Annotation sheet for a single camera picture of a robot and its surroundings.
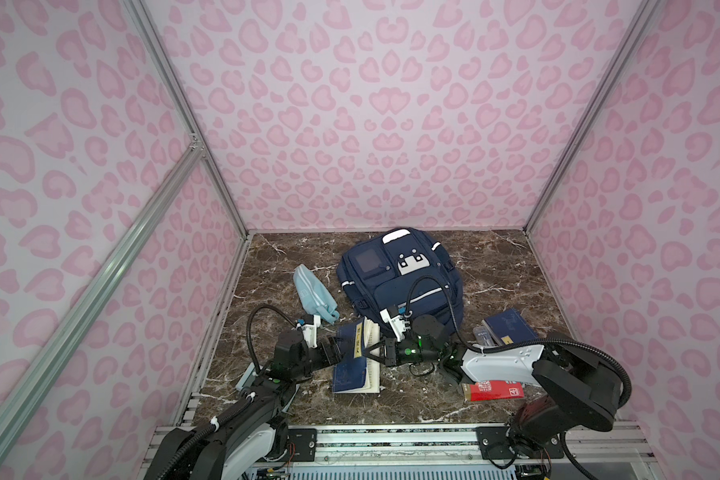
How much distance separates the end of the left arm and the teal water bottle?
0.55ft

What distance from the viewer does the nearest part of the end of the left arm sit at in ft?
2.19

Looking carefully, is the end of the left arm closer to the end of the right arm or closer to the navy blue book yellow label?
the end of the right arm

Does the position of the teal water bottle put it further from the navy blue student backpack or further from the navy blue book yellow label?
the navy blue book yellow label

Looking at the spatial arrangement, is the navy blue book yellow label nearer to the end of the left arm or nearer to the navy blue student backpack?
the navy blue student backpack

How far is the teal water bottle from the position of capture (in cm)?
94

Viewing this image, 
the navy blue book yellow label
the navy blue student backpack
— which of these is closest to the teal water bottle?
the navy blue student backpack
